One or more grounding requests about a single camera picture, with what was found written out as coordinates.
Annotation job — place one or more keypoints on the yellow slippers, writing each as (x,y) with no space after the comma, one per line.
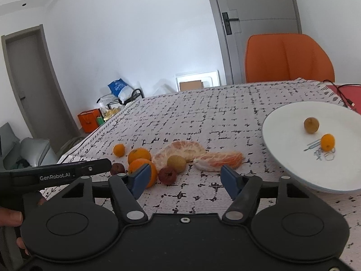
(111,113)

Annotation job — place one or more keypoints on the person's left hand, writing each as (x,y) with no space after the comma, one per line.
(11,218)

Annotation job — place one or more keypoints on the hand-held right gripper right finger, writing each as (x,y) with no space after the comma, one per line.
(230,182)

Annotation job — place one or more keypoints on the blue and white bag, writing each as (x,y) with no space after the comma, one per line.
(120,88)

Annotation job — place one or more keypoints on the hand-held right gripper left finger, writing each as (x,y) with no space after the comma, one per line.
(140,181)

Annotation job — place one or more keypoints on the beige scallop shell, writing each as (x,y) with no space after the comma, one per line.
(180,151)

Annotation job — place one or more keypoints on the orange box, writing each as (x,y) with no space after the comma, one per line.
(88,120)

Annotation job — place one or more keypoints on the brown cardboard sheet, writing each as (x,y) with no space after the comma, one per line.
(191,85)

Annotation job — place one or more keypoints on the brown round fruit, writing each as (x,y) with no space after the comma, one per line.
(311,125)

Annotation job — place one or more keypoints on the yellow-brown round fruit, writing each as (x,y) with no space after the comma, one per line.
(176,163)

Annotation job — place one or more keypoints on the grey side door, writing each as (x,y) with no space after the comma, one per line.
(31,90)

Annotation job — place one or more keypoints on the small orange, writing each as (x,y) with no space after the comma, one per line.
(119,150)

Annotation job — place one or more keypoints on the dark red wrinkled fruit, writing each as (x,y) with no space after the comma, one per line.
(167,175)
(117,169)

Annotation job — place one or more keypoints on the orange chair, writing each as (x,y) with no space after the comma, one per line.
(287,59)

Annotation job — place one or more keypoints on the patterned white tablecloth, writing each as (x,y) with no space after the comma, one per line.
(197,113)

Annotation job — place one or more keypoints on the red mat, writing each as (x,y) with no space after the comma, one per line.
(351,96)

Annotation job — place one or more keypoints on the small peeled pomelo piece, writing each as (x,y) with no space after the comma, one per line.
(218,161)

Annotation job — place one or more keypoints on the green bag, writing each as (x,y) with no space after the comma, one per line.
(100,121)

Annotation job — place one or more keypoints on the white framed board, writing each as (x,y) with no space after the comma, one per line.
(197,76)

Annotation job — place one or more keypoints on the grey sofa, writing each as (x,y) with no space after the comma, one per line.
(28,152)

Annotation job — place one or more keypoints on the white round plate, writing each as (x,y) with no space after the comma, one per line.
(287,146)

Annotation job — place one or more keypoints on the small oval kumquat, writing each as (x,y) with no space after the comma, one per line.
(327,142)

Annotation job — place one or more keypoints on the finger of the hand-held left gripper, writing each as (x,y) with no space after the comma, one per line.
(96,166)

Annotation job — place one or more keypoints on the large orange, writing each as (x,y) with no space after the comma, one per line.
(153,175)

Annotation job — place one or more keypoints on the black shoe rack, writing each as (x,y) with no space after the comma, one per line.
(132,96)

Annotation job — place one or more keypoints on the medium orange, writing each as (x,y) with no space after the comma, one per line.
(139,155)

